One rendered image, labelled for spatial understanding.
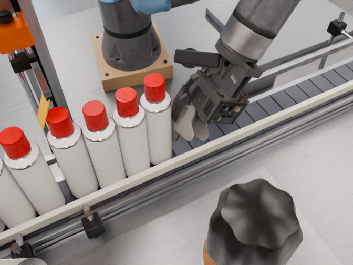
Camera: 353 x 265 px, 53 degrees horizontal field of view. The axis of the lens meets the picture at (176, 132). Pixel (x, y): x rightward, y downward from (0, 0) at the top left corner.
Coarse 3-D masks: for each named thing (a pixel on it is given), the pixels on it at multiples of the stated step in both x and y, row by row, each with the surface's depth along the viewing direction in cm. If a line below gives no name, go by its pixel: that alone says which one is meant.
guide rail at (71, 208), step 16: (352, 80) 80; (320, 96) 76; (336, 96) 79; (288, 112) 74; (256, 128) 72; (208, 144) 68; (224, 144) 70; (176, 160) 66; (192, 160) 68; (144, 176) 64; (96, 192) 62; (112, 192) 63; (64, 208) 60; (80, 208) 61; (32, 224) 58; (48, 224) 60; (0, 240) 57
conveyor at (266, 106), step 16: (352, 64) 88; (304, 80) 85; (320, 80) 85; (336, 80) 85; (272, 96) 81; (288, 96) 81; (304, 96) 81; (256, 112) 78; (272, 112) 78; (304, 112) 78; (208, 128) 75; (224, 128) 75; (240, 128) 76; (272, 128) 76; (176, 144) 73; (192, 144) 73; (160, 176) 68; (64, 192) 66; (128, 192) 66
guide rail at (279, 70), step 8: (344, 40) 81; (352, 40) 81; (328, 48) 79; (336, 48) 80; (344, 48) 81; (304, 56) 78; (312, 56) 78; (320, 56) 79; (288, 64) 76; (296, 64) 76; (304, 64) 78; (264, 72) 74; (272, 72) 74; (280, 72) 75; (256, 80) 73; (192, 104) 69; (48, 160) 60; (56, 160) 61
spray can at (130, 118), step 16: (128, 96) 53; (128, 112) 54; (144, 112) 57; (128, 128) 55; (144, 128) 58; (128, 144) 58; (144, 144) 60; (128, 160) 62; (144, 160) 64; (128, 176) 67
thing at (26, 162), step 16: (16, 128) 49; (16, 144) 48; (32, 144) 52; (16, 160) 50; (32, 160) 51; (16, 176) 52; (32, 176) 52; (48, 176) 56; (32, 192) 55; (48, 192) 57; (48, 208) 60
